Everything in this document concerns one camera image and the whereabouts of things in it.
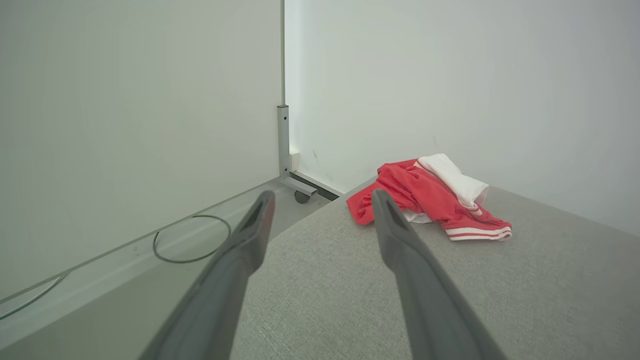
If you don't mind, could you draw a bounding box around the white partition screen metal frame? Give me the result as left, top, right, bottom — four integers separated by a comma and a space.
0, 0, 319, 306

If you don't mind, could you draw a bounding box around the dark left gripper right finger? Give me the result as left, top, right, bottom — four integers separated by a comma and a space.
371, 188, 509, 360

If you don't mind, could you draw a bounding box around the thin grey floor cable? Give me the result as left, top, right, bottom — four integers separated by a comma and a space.
0, 215, 232, 321

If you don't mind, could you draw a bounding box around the grey fabric sofa seat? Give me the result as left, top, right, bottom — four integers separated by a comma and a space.
230, 177, 640, 360

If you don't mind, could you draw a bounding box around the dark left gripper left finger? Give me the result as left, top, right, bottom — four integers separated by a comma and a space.
139, 190, 277, 360

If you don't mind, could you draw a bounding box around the red white Bulls jersey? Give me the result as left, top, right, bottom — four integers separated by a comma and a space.
345, 153, 513, 242

